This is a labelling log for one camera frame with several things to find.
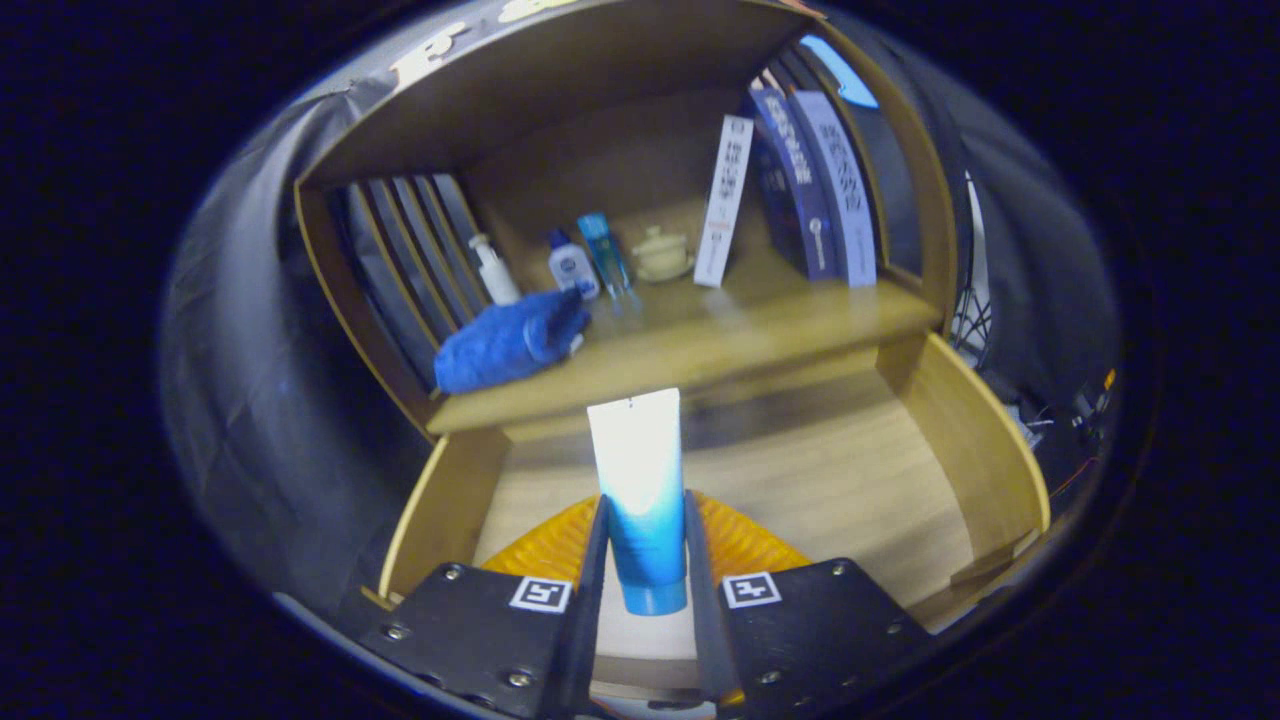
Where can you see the beige lidded teacup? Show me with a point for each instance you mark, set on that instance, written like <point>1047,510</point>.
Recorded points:
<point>662,255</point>

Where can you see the wooden cabinet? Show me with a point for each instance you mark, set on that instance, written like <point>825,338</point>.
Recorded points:
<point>560,90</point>

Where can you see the blue folded towel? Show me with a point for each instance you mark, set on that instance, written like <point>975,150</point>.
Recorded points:
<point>500,345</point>

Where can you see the white bottle with blue cap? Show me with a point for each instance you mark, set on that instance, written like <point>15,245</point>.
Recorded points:
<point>572,270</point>

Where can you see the wooden drawer with black knob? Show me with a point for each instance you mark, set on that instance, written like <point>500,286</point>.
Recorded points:
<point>820,480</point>

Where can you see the wooden countertop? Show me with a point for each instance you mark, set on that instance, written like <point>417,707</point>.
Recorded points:
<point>700,340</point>

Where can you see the white and blue tube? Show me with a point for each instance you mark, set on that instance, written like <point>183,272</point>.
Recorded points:
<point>640,470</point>

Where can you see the clear blue bottle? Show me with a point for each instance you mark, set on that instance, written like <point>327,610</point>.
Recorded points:
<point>605,255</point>

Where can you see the black backdrop cloth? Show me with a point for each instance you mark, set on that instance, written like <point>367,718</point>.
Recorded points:
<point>250,350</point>

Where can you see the white pump bottle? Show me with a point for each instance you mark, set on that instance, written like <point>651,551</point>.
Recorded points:
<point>497,280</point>

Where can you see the dark blue book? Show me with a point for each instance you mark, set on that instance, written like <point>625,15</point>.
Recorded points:
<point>800,180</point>

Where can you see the light purple book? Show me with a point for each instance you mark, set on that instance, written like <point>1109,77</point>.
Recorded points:
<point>845,190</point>

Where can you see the white book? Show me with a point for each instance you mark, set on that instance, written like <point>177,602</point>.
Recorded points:
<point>725,200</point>

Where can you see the black light stand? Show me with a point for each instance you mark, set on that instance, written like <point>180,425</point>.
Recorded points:
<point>968,320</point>

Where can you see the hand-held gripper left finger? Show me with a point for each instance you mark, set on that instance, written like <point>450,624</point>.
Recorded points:
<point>590,610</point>

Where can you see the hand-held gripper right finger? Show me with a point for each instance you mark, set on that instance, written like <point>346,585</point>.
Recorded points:
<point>700,620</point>

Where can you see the black device with orange tip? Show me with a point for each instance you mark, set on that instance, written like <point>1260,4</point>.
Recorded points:
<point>1090,405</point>

